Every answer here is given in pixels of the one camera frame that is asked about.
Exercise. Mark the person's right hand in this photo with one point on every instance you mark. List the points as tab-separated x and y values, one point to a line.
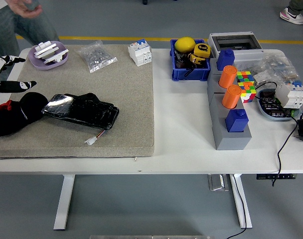
19	10

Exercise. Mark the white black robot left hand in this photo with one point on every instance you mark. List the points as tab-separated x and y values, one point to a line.
14	86

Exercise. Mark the glossy black panel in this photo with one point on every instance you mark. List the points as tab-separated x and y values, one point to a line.
86	112

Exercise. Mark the black table control panel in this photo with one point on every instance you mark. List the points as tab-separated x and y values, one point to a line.
276	176

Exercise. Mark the person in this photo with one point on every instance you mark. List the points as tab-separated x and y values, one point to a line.
291	15
4	32

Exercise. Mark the purple tray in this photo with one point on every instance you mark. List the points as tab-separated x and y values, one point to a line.
35	63

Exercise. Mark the clear bag of screws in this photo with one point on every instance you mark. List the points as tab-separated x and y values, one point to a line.
96	58

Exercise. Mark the grey-brown mat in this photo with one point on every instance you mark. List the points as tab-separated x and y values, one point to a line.
126	99

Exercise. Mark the white table leg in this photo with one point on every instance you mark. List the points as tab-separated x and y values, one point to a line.
64	199
241	199

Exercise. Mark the black caster wheel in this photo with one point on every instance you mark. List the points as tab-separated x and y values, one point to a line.
144	2

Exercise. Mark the white circuit breaker blue lever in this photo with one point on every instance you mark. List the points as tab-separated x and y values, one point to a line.
289	95
139	53

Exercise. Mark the dark brown part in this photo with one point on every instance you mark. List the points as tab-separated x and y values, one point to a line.
180	64

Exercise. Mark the yellow ball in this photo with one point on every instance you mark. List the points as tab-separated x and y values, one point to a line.
184	44

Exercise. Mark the blue plastic bin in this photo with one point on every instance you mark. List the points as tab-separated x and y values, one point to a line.
191	74

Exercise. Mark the yellow tape measure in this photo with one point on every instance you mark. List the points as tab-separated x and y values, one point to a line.
201	49
197	60

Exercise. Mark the blue block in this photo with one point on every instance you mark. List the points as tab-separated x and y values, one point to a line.
236	122
225	61

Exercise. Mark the orange cylinder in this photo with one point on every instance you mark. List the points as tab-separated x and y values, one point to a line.
231	98
227	77

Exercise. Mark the grey block base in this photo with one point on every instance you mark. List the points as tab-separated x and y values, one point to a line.
231	142

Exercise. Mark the metal floor plate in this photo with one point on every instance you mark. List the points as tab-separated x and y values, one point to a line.
217	183

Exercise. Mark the colourful puzzle cube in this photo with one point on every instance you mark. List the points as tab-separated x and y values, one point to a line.
245	76
250	93

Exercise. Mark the grey distribution box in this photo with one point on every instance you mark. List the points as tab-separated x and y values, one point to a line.
248	56

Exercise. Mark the blue-grey tray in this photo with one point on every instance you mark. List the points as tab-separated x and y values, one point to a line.
263	109

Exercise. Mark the black circuit board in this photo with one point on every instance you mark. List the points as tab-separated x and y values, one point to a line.
271	107

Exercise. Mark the clear bags of parts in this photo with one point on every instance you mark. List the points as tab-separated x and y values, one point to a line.
278	66

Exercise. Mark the white switch plate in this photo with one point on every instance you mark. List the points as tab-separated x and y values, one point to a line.
56	56
45	49

